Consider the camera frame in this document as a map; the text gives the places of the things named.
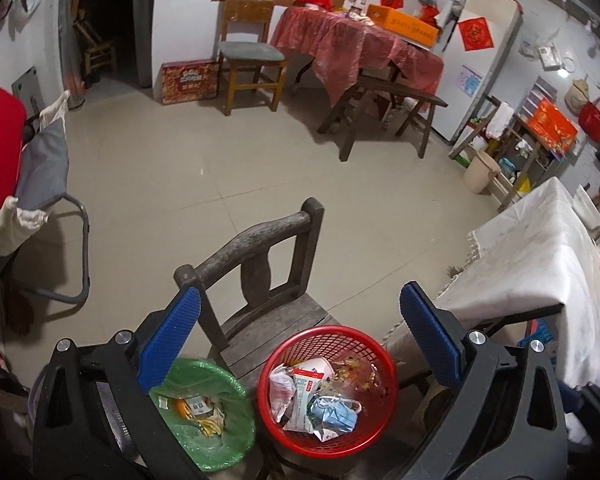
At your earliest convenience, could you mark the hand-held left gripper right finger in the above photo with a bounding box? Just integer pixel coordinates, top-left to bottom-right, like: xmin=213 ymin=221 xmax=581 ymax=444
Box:
xmin=397 ymin=281 xmax=568 ymax=480

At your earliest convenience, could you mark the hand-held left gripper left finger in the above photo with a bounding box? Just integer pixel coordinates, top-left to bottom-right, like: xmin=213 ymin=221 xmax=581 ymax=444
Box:
xmin=32 ymin=287 xmax=202 ymax=480

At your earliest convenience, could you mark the green lined basket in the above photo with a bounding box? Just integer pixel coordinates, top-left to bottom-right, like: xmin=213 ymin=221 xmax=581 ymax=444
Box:
xmin=149 ymin=357 xmax=257 ymax=473

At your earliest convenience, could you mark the red mesh basket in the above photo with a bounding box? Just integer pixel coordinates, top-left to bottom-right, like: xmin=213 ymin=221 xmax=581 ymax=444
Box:
xmin=256 ymin=326 xmax=400 ymax=457

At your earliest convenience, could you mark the clear wrapper with gold print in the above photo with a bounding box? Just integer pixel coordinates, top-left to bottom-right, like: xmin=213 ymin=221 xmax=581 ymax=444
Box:
xmin=330 ymin=355 xmax=386 ymax=401

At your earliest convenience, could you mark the clear plastic bag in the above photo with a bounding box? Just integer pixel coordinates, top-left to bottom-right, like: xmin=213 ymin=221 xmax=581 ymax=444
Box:
xmin=522 ymin=30 xmax=561 ymax=68
xmin=267 ymin=365 xmax=296 ymax=423

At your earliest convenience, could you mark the blue face mask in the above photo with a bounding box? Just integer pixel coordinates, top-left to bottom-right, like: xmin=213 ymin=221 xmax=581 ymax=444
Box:
xmin=310 ymin=394 xmax=361 ymax=433

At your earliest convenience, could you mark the blue plastic crate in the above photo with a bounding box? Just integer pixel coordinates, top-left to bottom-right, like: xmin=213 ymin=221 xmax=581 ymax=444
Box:
xmin=517 ymin=317 xmax=556 ymax=348

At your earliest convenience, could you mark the table with white cloth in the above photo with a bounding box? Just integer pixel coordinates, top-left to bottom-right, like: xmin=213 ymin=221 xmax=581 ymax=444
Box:
xmin=382 ymin=177 xmax=600 ymax=391

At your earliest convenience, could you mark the dark wooden chair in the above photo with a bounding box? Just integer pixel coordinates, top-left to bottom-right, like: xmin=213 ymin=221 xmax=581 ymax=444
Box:
xmin=174 ymin=197 xmax=396 ymax=480

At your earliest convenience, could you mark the metal folding chair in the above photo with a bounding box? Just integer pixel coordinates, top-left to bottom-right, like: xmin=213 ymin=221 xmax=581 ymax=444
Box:
xmin=0 ymin=192 xmax=91 ymax=306

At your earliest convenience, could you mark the beige bucket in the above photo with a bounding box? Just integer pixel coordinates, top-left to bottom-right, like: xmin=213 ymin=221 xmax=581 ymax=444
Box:
xmin=462 ymin=150 xmax=501 ymax=196

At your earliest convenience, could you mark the white cloth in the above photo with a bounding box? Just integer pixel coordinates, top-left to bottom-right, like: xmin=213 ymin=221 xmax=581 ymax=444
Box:
xmin=0 ymin=196 xmax=48 ymax=256

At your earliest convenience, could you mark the white bowl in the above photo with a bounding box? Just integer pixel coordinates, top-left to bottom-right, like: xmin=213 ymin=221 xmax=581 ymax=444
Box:
xmin=572 ymin=184 xmax=600 ymax=228

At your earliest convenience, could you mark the grey cushion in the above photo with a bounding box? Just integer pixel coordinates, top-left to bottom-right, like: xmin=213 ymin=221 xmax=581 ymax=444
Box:
xmin=15 ymin=91 xmax=72 ymax=211

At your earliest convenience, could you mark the wooden shelf rack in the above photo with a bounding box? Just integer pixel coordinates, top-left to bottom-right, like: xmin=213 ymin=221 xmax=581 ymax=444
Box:
xmin=450 ymin=76 xmax=583 ymax=211

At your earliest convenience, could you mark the white refrigerator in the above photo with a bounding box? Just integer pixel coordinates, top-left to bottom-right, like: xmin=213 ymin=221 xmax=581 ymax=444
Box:
xmin=432 ymin=0 xmax=523 ymax=143

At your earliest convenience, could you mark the white towel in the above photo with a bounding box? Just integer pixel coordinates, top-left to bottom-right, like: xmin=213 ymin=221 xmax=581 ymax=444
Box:
xmin=485 ymin=101 xmax=515 ymax=140

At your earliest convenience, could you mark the red gift box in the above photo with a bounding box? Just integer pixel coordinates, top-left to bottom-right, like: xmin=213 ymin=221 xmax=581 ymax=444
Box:
xmin=530 ymin=100 xmax=578 ymax=158

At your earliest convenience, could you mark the dark wooden bench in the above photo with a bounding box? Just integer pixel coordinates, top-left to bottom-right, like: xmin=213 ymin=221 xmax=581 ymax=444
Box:
xmin=317 ymin=77 xmax=448 ymax=161

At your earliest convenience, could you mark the red and yellow vest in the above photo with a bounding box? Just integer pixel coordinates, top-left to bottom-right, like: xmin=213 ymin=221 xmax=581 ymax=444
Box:
xmin=0 ymin=79 xmax=28 ymax=221

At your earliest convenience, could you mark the white calendar sheet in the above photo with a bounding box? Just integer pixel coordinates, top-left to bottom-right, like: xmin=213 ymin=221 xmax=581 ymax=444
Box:
xmin=457 ymin=65 xmax=483 ymax=98

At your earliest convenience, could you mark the red carton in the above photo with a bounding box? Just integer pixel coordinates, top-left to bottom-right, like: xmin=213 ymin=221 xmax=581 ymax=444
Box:
xmin=161 ymin=60 xmax=220 ymax=106

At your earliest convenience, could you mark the red handbag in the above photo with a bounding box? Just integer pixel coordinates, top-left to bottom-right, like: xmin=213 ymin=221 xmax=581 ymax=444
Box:
xmin=578 ymin=92 xmax=600 ymax=143

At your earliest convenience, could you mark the beige printed tote bag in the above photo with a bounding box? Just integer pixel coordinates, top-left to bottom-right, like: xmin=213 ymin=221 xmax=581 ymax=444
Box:
xmin=565 ymin=79 xmax=591 ymax=113

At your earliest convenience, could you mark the grey board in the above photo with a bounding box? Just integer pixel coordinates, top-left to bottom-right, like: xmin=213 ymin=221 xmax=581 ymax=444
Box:
xmin=11 ymin=65 xmax=43 ymax=111

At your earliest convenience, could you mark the wooden chair with grey seat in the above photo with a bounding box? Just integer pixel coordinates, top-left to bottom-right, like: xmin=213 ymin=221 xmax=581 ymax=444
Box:
xmin=216 ymin=0 xmax=288 ymax=116

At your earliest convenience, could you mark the small wooden stool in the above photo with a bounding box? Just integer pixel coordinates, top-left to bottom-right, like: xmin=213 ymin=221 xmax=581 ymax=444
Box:
xmin=77 ymin=20 xmax=118 ymax=73

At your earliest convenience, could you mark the clear hanging plastic bag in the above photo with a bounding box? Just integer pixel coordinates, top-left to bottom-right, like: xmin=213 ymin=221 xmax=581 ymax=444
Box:
xmin=522 ymin=30 xmax=561 ymax=68

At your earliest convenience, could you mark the orange box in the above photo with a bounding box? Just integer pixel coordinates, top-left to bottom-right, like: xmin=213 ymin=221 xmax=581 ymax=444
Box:
xmin=367 ymin=4 xmax=441 ymax=51

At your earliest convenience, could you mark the table with red cloth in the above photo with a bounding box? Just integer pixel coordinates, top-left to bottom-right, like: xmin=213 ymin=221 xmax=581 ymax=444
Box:
xmin=270 ymin=5 xmax=445 ymax=106

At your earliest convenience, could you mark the grey door frame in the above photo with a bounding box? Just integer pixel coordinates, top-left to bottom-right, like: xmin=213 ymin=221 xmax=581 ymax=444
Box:
xmin=60 ymin=0 xmax=156 ymax=91

